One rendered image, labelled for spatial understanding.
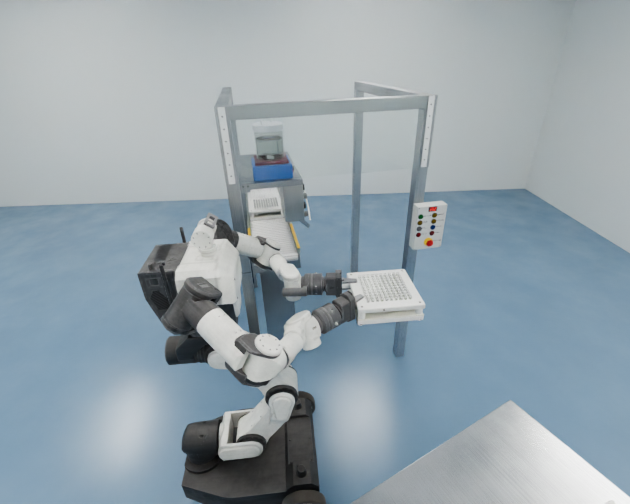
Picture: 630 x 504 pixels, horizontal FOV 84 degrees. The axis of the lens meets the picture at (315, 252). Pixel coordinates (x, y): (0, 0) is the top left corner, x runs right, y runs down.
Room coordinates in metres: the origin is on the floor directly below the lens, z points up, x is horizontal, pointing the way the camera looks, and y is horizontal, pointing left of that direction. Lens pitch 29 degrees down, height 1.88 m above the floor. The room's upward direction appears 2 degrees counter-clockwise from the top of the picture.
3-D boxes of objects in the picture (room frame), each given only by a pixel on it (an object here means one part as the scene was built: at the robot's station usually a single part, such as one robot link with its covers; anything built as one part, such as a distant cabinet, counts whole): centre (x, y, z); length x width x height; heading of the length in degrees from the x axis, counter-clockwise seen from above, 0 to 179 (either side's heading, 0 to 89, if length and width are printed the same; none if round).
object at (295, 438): (1.07, 0.35, 0.19); 0.64 x 0.52 x 0.33; 94
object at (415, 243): (1.78, -0.63, 1.02); 0.17 x 0.06 x 0.26; 100
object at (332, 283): (1.17, -0.04, 1.07); 0.12 x 0.10 x 0.13; 86
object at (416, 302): (1.12, -0.26, 1.07); 0.25 x 0.24 x 0.02; 4
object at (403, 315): (1.12, -0.26, 1.02); 0.24 x 0.24 x 0.02; 4
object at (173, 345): (1.06, 0.46, 0.89); 0.28 x 0.13 x 0.18; 94
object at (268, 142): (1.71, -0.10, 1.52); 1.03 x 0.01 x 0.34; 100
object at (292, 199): (1.85, 0.12, 1.19); 0.22 x 0.11 x 0.20; 10
